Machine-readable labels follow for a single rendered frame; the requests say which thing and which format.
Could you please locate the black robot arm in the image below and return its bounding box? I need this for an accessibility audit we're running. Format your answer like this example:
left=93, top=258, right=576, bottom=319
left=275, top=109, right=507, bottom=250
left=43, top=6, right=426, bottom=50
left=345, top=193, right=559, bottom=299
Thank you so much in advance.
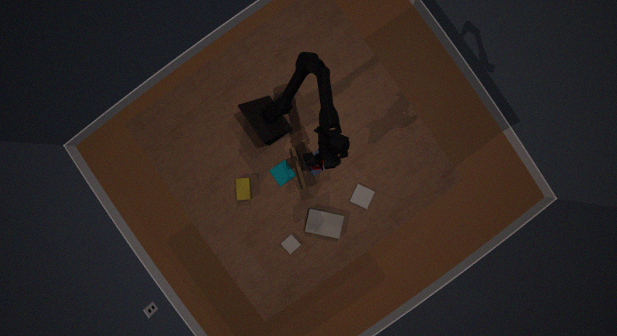
left=259, top=52, right=350, bottom=169

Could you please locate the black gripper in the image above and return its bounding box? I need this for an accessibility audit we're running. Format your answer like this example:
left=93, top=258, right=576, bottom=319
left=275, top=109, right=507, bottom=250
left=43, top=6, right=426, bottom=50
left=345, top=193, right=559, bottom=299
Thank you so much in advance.
left=303, top=145, right=348, bottom=170

